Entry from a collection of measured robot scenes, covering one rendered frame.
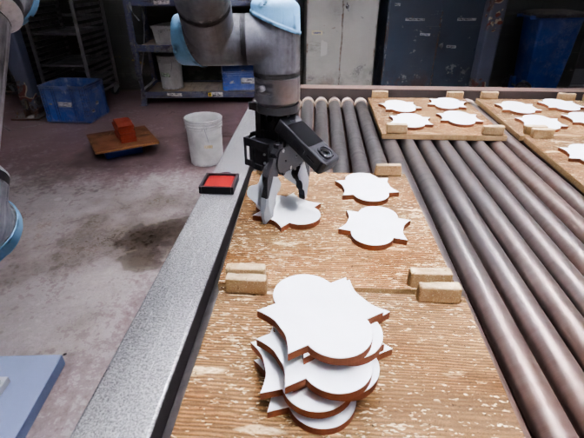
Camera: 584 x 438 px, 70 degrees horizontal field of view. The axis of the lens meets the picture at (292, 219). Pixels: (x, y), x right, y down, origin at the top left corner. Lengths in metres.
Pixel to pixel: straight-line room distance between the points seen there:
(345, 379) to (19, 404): 0.41
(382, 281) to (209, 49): 0.43
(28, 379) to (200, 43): 0.51
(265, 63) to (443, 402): 0.51
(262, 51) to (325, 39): 4.54
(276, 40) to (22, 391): 0.59
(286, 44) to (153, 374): 0.49
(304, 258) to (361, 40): 4.69
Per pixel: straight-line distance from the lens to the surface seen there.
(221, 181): 0.96
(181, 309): 0.63
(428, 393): 0.52
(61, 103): 4.97
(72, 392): 1.86
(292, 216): 0.76
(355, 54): 5.28
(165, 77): 5.41
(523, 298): 0.71
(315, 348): 0.43
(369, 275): 0.65
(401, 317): 0.59
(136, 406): 0.54
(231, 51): 0.68
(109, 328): 2.05
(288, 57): 0.68
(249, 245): 0.71
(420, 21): 5.44
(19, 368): 0.71
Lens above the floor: 1.33
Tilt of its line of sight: 30 degrees down
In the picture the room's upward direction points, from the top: straight up
